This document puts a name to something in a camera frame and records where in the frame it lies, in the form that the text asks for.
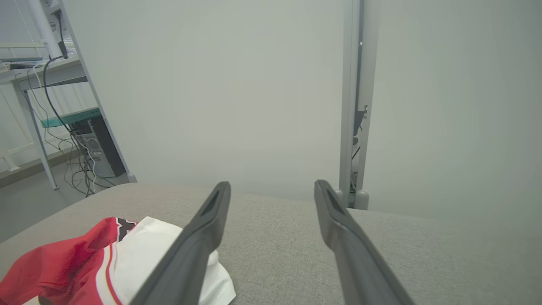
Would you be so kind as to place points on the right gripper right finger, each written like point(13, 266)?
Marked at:
point(355, 258)

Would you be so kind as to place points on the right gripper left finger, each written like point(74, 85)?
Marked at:
point(190, 254)

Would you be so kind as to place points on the red and white jersey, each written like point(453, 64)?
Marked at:
point(144, 250)

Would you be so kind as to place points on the grey cylindrical partition foot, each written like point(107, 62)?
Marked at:
point(339, 194)
point(361, 200)

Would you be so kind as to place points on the green shelf board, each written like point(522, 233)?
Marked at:
point(72, 117)

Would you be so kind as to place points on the white desk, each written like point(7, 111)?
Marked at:
point(51, 70)

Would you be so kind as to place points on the white pole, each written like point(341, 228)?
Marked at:
point(42, 29)

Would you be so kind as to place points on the grey partition joint post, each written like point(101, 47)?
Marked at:
point(348, 84)

